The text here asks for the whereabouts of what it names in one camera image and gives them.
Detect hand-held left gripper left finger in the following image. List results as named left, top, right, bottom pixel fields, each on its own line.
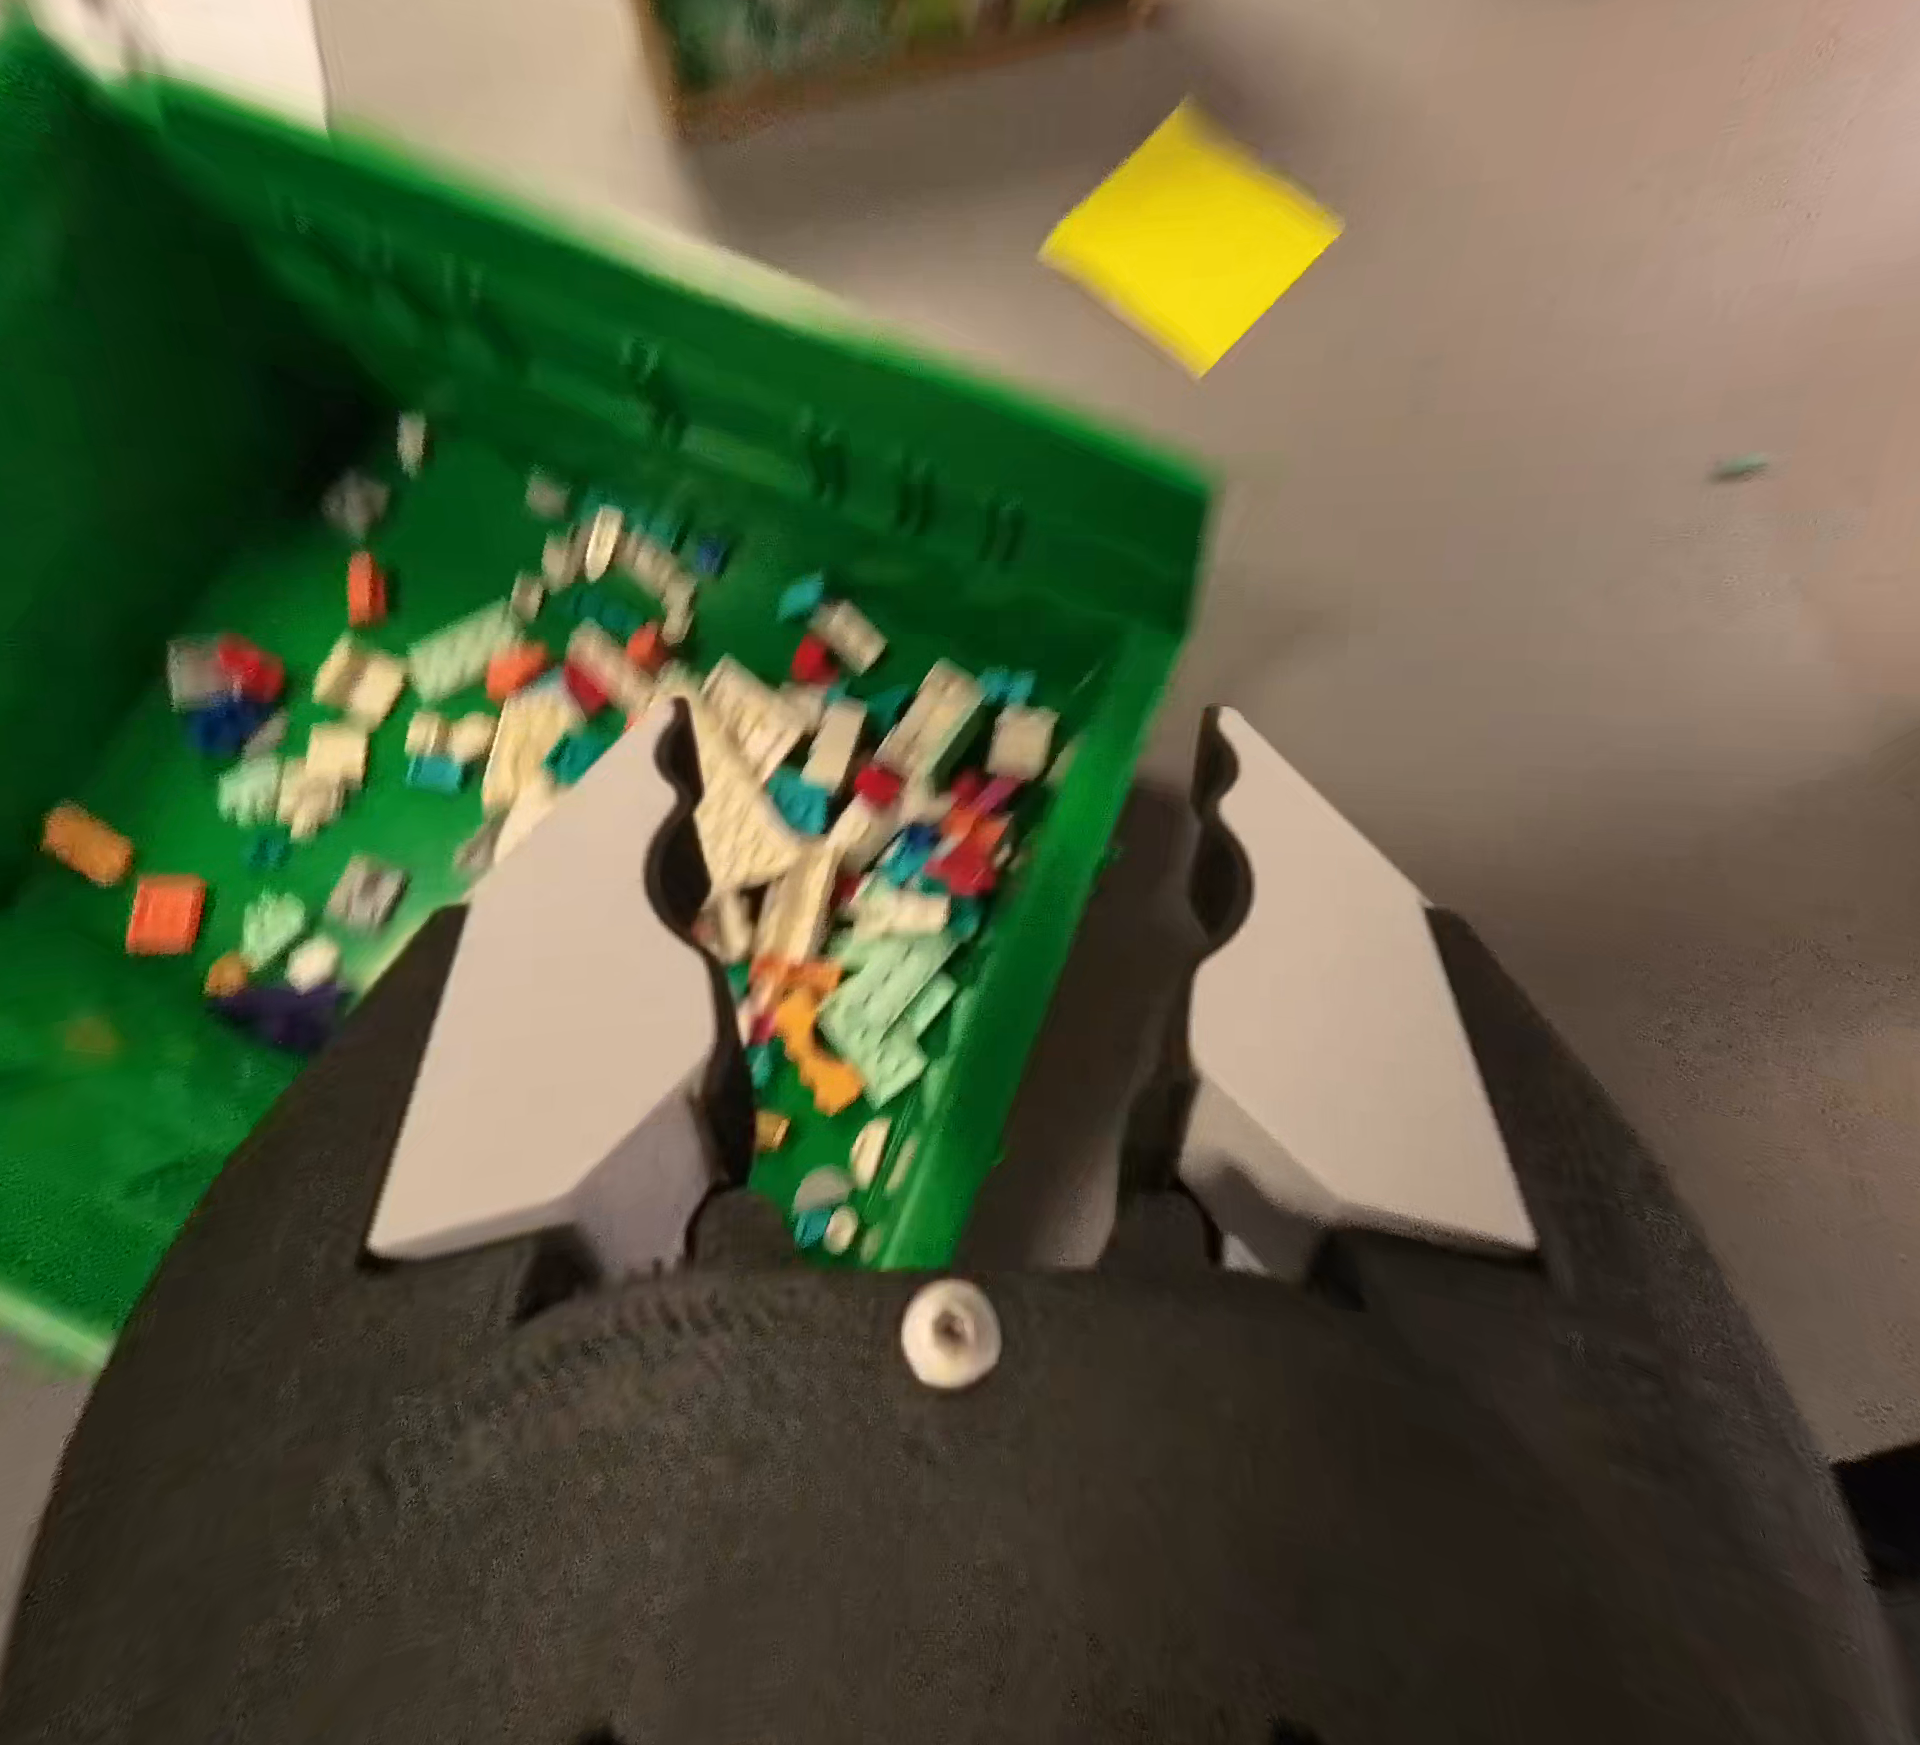
left=364, top=697, right=756, bottom=1279

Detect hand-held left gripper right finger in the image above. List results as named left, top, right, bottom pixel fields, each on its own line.
left=1175, top=704, right=1542, bottom=1282

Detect pile of toy bricks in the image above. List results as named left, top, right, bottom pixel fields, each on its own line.
left=36, top=409, right=1086, bottom=1254

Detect green plastic bin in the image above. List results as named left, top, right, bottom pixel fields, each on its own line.
left=0, top=3, right=1220, bottom=1375

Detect yellow sticky note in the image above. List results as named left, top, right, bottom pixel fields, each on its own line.
left=1035, top=95, right=1346, bottom=382

